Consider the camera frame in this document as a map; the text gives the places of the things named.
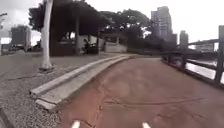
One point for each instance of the dark roofed shelter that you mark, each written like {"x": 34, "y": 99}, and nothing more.
{"x": 66, "y": 20}

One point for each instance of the grey concrete kerb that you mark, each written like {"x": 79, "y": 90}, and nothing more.
{"x": 66, "y": 83}

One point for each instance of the robot's own part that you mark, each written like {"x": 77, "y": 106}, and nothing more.
{"x": 75, "y": 124}
{"x": 146, "y": 125}

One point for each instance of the pale tree trunk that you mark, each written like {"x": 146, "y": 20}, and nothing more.
{"x": 46, "y": 33}

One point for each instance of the dark wooden railing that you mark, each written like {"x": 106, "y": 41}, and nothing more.
{"x": 220, "y": 50}

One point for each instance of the group of dark trees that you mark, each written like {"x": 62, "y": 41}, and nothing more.
{"x": 133, "y": 20}

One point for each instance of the tall grey building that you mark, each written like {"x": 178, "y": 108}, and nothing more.
{"x": 161, "y": 23}

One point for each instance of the pale low wall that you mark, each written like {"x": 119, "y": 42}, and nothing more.
{"x": 116, "y": 47}

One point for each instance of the grey pebbled ground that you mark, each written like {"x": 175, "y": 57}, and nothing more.
{"x": 20, "y": 76}

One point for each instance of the pale water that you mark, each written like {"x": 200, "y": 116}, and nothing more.
{"x": 203, "y": 70}

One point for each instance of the red paved path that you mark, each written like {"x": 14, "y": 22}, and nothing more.
{"x": 143, "y": 90}

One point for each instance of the narrow grey building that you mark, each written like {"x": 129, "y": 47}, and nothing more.
{"x": 183, "y": 38}

